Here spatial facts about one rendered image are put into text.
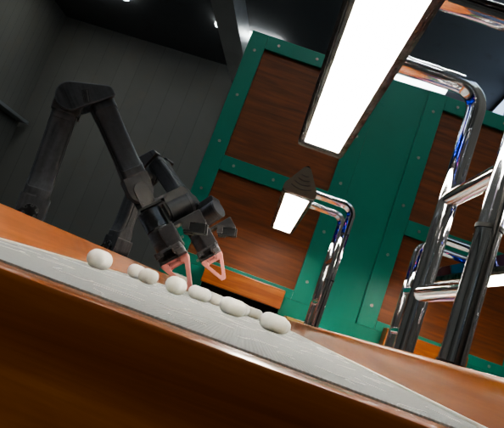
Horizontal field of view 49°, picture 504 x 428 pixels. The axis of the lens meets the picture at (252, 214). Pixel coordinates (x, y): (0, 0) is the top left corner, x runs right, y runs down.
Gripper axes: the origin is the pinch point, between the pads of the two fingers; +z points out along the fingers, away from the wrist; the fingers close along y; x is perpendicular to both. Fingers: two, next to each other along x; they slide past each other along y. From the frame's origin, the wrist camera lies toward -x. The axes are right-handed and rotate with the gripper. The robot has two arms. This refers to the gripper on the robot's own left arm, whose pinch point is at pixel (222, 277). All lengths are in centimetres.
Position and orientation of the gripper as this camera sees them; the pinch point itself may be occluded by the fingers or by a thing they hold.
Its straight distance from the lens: 160.1
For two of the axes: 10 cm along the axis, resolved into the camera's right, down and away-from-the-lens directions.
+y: -0.1, 1.7, 9.9
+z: 5.0, 8.6, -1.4
